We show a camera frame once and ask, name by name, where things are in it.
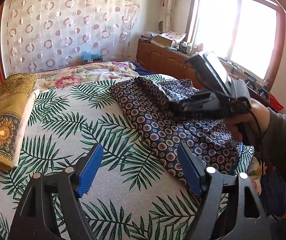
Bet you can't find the floral quilt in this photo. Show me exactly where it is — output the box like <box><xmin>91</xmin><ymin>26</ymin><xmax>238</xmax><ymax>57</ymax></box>
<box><xmin>35</xmin><ymin>61</ymin><xmax>139</xmax><ymax>90</ymax></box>

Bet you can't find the beige window drape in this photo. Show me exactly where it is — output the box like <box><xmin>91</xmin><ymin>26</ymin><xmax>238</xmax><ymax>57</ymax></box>
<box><xmin>163</xmin><ymin>0</ymin><xmax>176</xmax><ymax>33</ymax></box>

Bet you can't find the navy blue blanket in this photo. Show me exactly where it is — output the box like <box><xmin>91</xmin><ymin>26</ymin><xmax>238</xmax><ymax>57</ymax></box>
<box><xmin>131</xmin><ymin>62</ymin><xmax>154</xmax><ymax>76</ymax></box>

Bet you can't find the cardboard box on sideboard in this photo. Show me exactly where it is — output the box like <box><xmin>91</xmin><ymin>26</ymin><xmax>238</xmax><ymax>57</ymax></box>
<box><xmin>155</xmin><ymin>31</ymin><xmax>186</xmax><ymax>47</ymax></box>

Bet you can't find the navy patterned silk shirt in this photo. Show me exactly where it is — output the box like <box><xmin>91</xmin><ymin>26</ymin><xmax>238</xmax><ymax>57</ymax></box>
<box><xmin>110</xmin><ymin>76</ymin><xmax>240</xmax><ymax>184</ymax></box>

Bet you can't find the pink figurine on sill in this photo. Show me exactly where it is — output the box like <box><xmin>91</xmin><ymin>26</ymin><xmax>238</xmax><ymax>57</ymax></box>
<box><xmin>196</xmin><ymin>43</ymin><xmax>204</xmax><ymax>53</ymax></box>

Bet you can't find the mustard patterned folded cloth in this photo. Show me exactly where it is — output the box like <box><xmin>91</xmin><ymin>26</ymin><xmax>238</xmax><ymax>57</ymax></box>
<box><xmin>0</xmin><ymin>73</ymin><xmax>39</xmax><ymax>170</ymax></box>

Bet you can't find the window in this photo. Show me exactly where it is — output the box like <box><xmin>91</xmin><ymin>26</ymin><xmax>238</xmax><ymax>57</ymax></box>
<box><xmin>187</xmin><ymin>0</ymin><xmax>285</xmax><ymax>87</ymax></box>

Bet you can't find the wooden sideboard cabinet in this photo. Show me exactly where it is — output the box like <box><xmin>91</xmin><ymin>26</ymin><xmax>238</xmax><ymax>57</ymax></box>
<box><xmin>136</xmin><ymin>41</ymin><xmax>203</xmax><ymax>89</ymax></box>

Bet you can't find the palm leaf bedsheet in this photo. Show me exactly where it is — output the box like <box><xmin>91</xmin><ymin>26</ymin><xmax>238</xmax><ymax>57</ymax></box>
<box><xmin>0</xmin><ymin>73</ymin><xmax>255</xmax><ymax>240</ymax></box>

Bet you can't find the pink circle sheer curtain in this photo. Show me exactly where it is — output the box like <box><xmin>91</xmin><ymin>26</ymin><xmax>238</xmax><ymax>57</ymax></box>
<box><xmin>1</xmin><ymin>0</ymin><xmax>140</xmax><ymax>75</ymax></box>

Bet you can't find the person's right forearm grey sleeve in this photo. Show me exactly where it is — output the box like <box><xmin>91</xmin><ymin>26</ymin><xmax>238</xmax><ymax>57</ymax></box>
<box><xmin>257</xmin><ymin>108</ymin><xmax>286</xmax><ymax>218</ymax></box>

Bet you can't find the person's right hand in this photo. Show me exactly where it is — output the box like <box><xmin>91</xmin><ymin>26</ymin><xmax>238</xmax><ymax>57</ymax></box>
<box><xmin>223</xmin><ymin>99</ymin><xmax>270</xmax><ymax>146</ymax></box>

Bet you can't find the blue toy at headboard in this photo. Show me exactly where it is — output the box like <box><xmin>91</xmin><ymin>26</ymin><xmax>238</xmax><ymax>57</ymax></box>
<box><xmin>81</xmin><ymin>51</ymin><xmax>103</xmax><ymax>64</ymax></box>

